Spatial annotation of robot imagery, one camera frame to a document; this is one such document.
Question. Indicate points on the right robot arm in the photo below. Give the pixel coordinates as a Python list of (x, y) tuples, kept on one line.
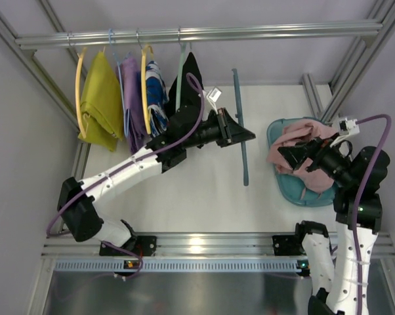
[(340, 278)]

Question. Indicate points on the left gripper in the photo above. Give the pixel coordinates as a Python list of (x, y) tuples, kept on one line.
[(222, 127)]

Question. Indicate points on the olive yellow trousers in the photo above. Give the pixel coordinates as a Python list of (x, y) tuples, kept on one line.
[(99, 105)]

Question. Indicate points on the slotted cable duct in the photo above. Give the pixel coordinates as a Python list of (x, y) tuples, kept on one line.
[(182, 265)]

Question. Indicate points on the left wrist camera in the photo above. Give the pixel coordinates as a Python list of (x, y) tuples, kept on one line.
[(211, 97)]

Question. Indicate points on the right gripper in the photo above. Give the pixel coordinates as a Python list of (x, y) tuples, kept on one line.
[(314, 155)]

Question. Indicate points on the blue white patterned trousers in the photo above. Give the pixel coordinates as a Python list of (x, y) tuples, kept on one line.
[(157, 98)]

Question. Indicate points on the teal plastic basin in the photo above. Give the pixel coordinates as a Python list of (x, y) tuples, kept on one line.
[(296, 193)]

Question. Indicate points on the black trousers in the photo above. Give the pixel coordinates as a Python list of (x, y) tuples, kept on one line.
[(188, 96)]

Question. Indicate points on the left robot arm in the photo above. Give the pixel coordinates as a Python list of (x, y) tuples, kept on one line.
[(81, 202)]

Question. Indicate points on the pale yellow hanger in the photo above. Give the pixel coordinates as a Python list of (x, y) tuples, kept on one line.
[(79, 85)]

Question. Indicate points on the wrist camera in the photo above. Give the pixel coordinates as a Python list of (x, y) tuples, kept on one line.
[(211, 97), (346, 128)]

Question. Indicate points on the pink trousers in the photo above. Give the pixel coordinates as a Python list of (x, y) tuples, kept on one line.
[(302, 154)]

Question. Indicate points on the blue-grey plastic hanger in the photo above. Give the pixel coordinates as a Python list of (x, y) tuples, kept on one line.
[(239, 116)]

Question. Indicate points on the light blue wire hanger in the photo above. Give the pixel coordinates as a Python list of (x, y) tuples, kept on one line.
[(120, 82)]

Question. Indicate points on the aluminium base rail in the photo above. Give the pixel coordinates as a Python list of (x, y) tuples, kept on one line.
[(185, 245)]

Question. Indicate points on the aluminium hanging rail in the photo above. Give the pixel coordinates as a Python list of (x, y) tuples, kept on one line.
[(348, 28)]

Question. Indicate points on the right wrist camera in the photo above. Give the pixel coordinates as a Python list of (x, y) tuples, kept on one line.
[(346, 128)]

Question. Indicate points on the purple trousers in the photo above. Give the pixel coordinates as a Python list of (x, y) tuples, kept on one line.
[(135, 129)]

